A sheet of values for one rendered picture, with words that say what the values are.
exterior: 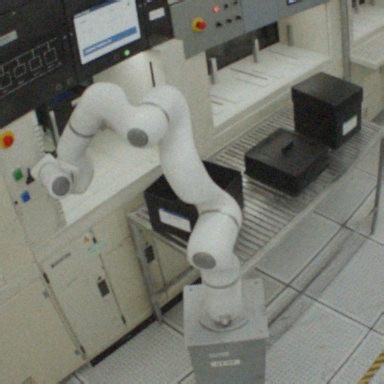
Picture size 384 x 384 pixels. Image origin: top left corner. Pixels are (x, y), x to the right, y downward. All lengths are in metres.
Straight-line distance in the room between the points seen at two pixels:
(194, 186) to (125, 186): 0.84
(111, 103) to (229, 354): 0.93
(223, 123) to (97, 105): 1.26
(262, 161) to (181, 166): 0.92
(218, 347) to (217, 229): 0.47
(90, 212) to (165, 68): 0.64
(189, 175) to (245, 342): 0.63
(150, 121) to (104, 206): 0.96
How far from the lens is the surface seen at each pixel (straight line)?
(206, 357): 1.75
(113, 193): 2.13
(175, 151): 1.31
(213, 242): 1.37
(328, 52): 3.28
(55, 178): 1.53
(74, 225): 2.06
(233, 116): 2.53
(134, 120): 1.20
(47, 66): 1.75
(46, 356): 2.35
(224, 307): 1.63
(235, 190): 2.01
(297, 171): 2.14
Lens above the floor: 2.10
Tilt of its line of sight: 37 degrees down
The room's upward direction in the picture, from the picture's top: 9 degrees counter-clockwise
